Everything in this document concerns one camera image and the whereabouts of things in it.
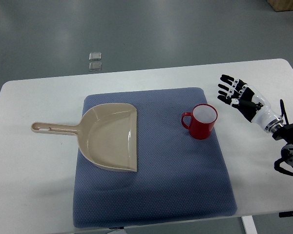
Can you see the blue cushion mat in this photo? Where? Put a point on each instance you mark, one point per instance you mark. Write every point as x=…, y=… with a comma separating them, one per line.
x=178, y=177

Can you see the white table leg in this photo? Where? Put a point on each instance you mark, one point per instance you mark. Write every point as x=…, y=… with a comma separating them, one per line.
x=249, y=225

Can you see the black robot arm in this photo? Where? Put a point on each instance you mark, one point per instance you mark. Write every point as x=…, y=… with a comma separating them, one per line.
x=284, y=130

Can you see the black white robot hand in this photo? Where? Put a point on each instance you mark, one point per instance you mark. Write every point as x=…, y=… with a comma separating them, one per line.
x=249, y=102

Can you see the black table control panel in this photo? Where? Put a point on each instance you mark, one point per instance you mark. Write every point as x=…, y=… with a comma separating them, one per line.
x=286, y=214

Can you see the wooden box corner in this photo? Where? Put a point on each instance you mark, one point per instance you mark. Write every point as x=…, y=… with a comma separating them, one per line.
x=281, y=5

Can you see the red cup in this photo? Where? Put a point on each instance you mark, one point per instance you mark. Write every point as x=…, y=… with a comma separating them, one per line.
x=200, y=121

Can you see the upper metal floor plate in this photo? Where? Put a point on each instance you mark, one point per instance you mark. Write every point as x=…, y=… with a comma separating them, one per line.
x=95, y=56

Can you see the beige plastic dustpan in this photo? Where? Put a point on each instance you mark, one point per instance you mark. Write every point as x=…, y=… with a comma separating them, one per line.
x=106, y=135

